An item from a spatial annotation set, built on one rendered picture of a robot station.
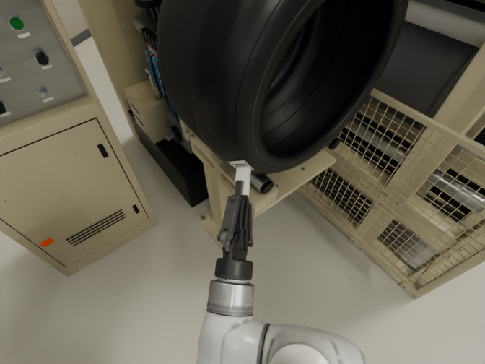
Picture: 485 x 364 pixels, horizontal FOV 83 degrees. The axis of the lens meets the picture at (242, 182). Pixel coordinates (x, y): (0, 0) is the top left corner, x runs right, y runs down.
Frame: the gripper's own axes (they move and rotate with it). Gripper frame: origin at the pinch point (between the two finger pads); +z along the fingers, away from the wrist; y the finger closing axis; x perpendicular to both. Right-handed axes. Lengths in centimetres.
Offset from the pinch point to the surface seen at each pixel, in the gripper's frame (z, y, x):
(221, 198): 13, 64, -41
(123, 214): 2, 53, -92
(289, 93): 38.9, 25.2, 2.5
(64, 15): 219, 75, -264
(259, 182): 4.3, 13.9, -1.4
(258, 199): 0.4, 17.9, -2.8
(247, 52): 13.3, -22.0, 9.0
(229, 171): 9.2, 17.8, -12.8
